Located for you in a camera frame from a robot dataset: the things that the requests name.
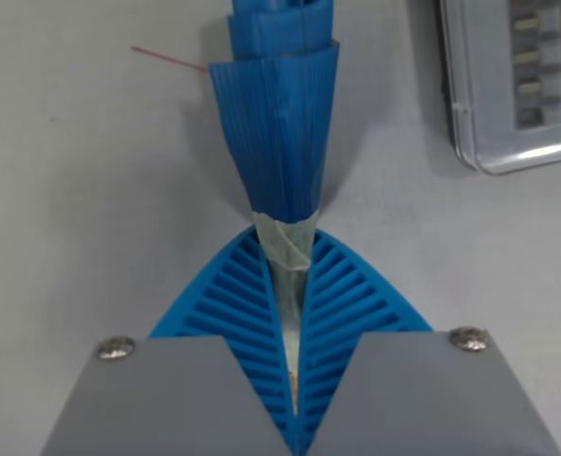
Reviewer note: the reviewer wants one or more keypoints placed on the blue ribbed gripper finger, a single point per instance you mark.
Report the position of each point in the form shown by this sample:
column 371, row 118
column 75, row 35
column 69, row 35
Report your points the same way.
column 232, row 294
column 346, row 294

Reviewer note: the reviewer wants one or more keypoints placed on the blue bag with masking tape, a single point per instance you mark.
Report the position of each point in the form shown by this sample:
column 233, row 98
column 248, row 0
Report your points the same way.
column 280, row 119

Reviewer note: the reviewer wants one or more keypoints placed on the clear plastic bit case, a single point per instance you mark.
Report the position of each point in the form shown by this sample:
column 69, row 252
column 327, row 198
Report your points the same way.
column 489, row 119

